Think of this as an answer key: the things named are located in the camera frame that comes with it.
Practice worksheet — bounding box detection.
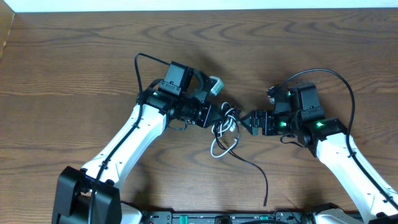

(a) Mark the black USB cable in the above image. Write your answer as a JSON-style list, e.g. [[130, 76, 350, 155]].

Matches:
[[212, 107, 269, 207]]

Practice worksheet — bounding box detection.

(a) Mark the white USB cable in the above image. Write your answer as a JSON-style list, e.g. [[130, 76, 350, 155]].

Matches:
[[210, 102, 238, 159]]

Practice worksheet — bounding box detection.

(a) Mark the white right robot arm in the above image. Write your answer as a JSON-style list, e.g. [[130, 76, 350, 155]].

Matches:
[[240, 83, 397, 223]]

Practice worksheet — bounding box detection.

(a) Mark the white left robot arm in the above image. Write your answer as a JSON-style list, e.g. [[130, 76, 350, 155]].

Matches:
[[52, 62, 224, 223]]

